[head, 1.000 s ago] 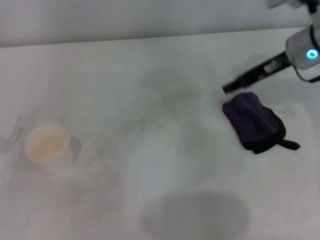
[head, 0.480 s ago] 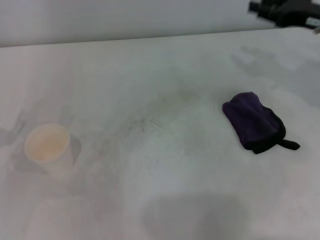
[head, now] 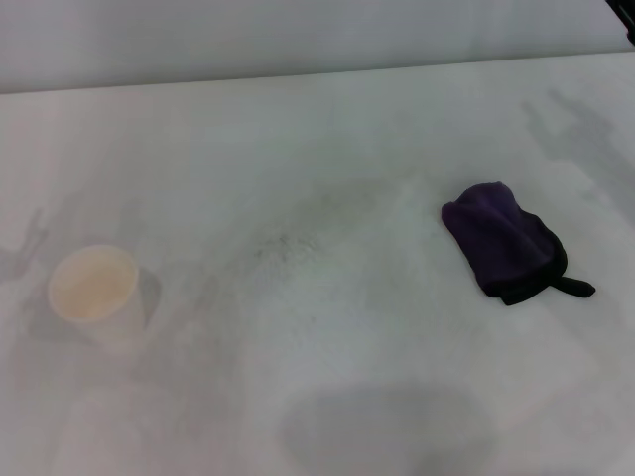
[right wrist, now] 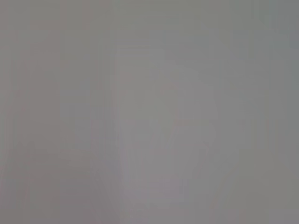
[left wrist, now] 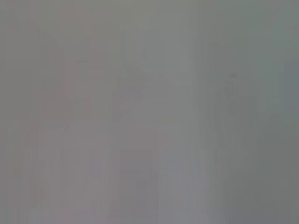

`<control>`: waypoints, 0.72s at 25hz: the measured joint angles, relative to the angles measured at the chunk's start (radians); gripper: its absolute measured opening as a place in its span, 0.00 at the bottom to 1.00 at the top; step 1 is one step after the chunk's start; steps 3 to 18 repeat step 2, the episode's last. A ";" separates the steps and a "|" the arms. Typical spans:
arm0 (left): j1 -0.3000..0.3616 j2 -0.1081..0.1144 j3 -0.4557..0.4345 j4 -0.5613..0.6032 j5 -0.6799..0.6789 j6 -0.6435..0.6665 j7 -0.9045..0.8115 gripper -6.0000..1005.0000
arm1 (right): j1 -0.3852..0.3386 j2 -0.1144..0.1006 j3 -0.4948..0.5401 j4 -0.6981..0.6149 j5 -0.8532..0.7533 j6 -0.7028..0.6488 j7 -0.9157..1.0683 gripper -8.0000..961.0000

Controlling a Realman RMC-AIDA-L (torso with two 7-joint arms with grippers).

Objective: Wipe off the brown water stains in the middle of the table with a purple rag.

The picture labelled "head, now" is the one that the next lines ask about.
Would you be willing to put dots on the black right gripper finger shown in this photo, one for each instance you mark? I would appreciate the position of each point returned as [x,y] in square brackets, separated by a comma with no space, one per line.
[617,10]

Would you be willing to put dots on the purple rag with black trim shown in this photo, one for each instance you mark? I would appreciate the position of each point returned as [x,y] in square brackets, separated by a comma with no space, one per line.
[496,233]

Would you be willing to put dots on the white paper cup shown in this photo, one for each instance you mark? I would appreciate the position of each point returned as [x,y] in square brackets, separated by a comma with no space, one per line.
[94,285]

